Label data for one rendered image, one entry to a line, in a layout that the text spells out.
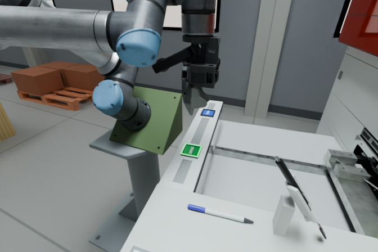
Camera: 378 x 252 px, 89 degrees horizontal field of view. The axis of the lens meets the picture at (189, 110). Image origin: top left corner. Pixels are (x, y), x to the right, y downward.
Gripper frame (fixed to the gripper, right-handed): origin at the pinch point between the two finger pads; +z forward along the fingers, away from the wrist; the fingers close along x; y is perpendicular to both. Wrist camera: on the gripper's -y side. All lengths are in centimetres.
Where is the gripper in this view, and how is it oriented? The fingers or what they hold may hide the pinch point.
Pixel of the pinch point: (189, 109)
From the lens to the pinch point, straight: 54.3
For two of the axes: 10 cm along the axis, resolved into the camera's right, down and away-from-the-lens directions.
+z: 0.0, 8.9, 4.7
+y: 9.6, 1.3, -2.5
